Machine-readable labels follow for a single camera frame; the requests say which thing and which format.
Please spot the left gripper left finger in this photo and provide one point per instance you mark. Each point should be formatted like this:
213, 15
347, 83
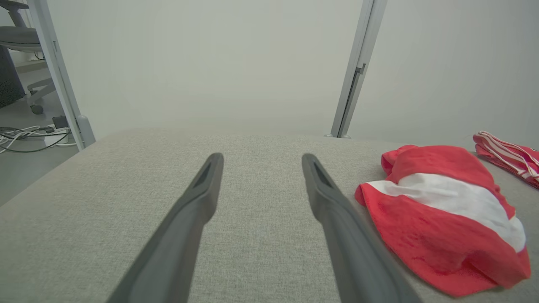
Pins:
168, 252

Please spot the white power strip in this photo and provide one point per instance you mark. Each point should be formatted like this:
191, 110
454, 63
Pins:
57, 136

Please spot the red shirt striped white trim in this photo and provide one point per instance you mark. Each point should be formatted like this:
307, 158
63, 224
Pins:
513, 162

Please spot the grey partition post with leg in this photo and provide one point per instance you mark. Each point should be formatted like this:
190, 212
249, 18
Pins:
57, 67

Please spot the black power adapter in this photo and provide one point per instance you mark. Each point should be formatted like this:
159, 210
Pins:
60, 122

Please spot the red shorts white waistband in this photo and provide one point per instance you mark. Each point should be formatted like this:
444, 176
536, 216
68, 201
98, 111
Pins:
421, 235

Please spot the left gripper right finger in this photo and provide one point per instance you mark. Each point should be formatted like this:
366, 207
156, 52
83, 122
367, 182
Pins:
358, 261

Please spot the dark grey speckled bin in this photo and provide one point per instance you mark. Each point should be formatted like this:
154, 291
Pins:
8, 80

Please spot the grey office chair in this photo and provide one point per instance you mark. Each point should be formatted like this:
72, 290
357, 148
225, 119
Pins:
19, 38

